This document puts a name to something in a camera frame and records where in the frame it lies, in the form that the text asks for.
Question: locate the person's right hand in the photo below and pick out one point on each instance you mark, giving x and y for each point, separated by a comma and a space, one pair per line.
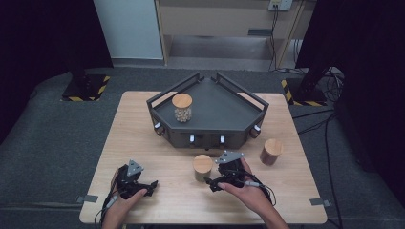
254, 197

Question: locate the grey table bracket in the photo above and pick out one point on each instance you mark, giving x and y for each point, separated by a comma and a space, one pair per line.
86, 198
320, 202

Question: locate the black corner shelf rack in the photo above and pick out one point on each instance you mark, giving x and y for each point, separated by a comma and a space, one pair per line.
216, 108

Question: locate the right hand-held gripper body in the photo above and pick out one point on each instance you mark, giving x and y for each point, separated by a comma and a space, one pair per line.
232, 171

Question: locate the white wall panel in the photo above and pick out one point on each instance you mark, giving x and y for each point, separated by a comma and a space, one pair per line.
130, 28

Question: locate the person's left hand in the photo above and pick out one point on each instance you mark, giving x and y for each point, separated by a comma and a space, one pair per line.
121, 208

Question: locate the white power outlet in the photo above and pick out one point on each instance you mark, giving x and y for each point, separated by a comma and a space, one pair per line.
280, 4

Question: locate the dark curtain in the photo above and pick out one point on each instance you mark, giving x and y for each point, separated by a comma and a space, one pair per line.
372, 63
41, 38

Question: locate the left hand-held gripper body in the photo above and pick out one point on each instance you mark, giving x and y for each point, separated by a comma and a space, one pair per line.
129, 183

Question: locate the glass jar of pale beans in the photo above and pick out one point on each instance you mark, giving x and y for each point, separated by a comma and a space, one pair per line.
182, 101

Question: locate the glass jar of red beans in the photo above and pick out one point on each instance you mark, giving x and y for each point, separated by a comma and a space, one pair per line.
272, 147

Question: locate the black stand with striped base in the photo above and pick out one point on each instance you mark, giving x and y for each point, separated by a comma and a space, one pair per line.
86, 87
305, 92

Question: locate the glass jar of green beans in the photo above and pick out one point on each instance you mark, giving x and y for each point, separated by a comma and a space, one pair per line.
202, 163

